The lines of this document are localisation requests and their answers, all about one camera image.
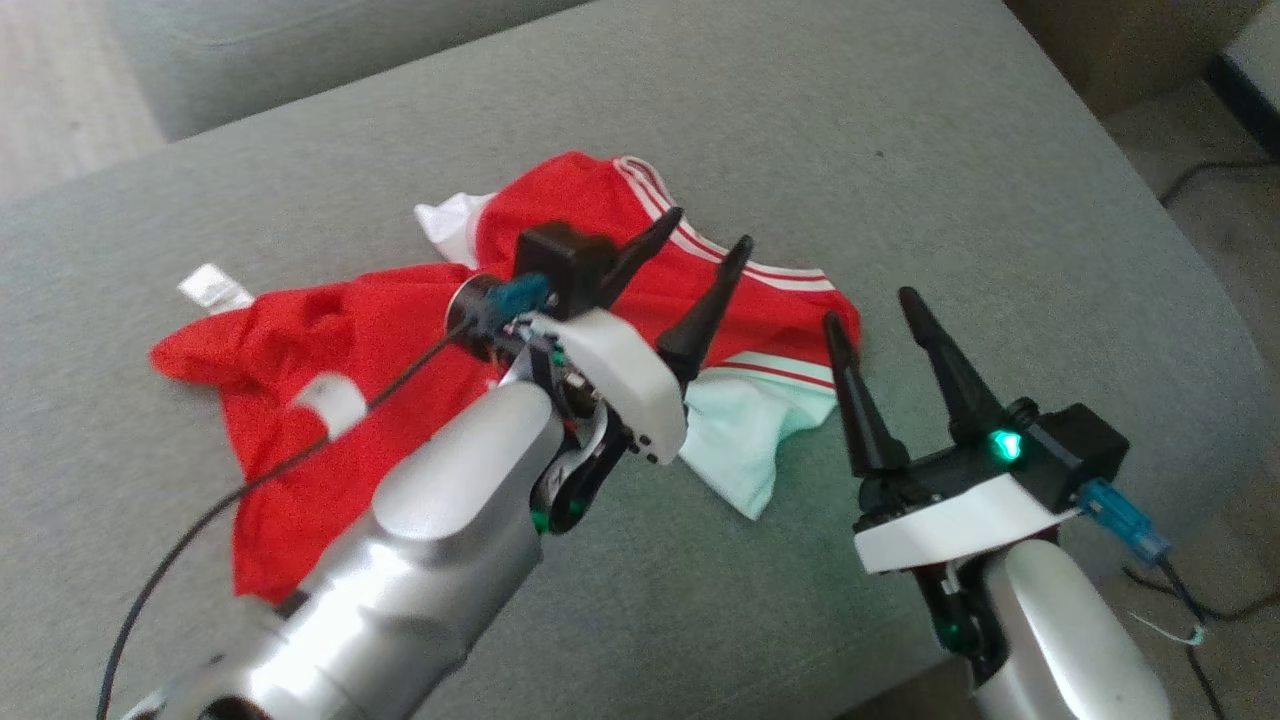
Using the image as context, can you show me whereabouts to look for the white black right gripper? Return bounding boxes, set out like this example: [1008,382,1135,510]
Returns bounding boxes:
[823,287,1081,575]

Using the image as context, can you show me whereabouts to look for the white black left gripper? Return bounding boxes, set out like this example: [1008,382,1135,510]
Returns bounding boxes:
[500,207,754,467]

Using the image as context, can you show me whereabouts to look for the grey fabric sofa seat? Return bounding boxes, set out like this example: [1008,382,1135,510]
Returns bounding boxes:
[0,0,1273,720]

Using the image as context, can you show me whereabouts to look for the brown wooden furniture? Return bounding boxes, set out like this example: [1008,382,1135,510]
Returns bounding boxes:
[1005,0,1269,117]

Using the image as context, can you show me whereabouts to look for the grey fabric sofa cushion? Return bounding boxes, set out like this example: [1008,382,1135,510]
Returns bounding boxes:
[105,0,593,142]

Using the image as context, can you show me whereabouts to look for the white black-edged object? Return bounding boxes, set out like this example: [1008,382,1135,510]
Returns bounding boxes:
[1205,0,1280,159]

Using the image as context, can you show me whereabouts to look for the blue camera cable connector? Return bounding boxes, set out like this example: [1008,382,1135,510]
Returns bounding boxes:
[1078,477,1172,567]
[478,273,553,323]

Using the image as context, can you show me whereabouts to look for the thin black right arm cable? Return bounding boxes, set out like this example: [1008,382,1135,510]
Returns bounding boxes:
[1155,555,1231,720]

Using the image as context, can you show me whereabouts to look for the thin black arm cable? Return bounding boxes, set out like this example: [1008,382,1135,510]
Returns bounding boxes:
[1155,555,1231,720]
[97,318,481,720]

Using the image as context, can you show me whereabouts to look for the black floor cable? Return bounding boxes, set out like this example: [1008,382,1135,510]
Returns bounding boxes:
[1120,565,1280,623]
[1160,155,1280,207]

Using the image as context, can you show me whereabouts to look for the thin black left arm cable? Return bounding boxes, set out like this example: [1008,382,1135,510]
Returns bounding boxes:
[97,318,481,720]

